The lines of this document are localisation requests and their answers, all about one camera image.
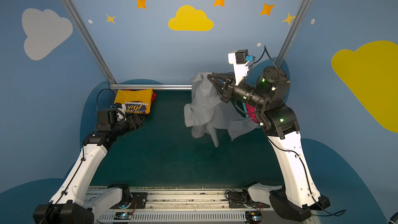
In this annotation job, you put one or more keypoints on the left aluminium post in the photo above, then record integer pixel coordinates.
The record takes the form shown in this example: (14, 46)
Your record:
(83, 30)

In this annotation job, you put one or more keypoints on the aluminium post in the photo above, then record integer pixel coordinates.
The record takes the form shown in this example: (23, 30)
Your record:
(294, 27)
(83, 30)

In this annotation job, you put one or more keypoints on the teal plastic basket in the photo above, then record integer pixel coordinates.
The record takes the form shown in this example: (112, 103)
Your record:
(246, 110)

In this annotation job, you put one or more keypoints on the left controller board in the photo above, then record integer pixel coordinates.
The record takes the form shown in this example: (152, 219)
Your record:
(123, 216)

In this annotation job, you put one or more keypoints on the grey t-shirt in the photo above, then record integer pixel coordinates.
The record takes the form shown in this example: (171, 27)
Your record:
(207, 113)

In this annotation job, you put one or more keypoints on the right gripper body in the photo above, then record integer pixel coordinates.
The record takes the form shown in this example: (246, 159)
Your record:
(226, 90)

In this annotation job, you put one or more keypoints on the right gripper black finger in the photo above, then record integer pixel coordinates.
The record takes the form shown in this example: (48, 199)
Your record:
(221, 76)
(219, 85)

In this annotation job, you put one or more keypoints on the aluminium back rail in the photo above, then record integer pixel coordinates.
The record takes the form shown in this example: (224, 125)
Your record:
(150, 86)

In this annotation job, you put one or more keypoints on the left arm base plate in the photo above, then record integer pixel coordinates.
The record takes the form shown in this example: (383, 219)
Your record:
(138, 200)

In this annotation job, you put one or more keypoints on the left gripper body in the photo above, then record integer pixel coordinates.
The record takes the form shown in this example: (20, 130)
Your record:
(131, 121)

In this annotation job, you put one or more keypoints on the right controller board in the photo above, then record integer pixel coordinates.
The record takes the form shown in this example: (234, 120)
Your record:
(253, 217)

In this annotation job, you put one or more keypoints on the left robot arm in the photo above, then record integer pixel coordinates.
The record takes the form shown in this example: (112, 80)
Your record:
(68, 206)

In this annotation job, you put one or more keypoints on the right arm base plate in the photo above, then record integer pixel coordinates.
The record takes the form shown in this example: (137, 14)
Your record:
(238, 199)

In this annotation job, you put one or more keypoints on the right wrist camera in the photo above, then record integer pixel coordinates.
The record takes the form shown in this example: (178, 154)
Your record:
(240, 61)

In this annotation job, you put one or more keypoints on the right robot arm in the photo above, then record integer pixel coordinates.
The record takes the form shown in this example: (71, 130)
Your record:
(299, 196)

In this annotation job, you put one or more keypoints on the folded yellow t-shirt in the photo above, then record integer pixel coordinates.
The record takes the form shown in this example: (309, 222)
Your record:
(134, 102)

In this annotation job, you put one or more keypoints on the front aluminium rail bed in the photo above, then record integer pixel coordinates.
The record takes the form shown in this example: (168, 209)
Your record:
(188, 206)

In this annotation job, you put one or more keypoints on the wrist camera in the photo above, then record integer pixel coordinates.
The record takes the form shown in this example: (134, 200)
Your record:
(240, 61)
(108, 118)

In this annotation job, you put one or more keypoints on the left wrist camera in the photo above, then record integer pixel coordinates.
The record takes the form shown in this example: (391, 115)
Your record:
(108, 118)

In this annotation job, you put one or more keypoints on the controller board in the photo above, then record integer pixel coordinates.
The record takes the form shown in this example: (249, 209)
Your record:
(253, 217)
(123, 216)

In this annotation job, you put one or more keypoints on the folded red t-shirt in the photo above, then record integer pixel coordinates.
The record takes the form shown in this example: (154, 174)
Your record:
(154, 95)

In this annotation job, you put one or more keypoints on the right aluminium post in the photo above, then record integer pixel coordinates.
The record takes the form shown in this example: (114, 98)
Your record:
(294, 27)

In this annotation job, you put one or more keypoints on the magenta t-shirt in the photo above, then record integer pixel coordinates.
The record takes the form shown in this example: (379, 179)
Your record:
(252, 115)

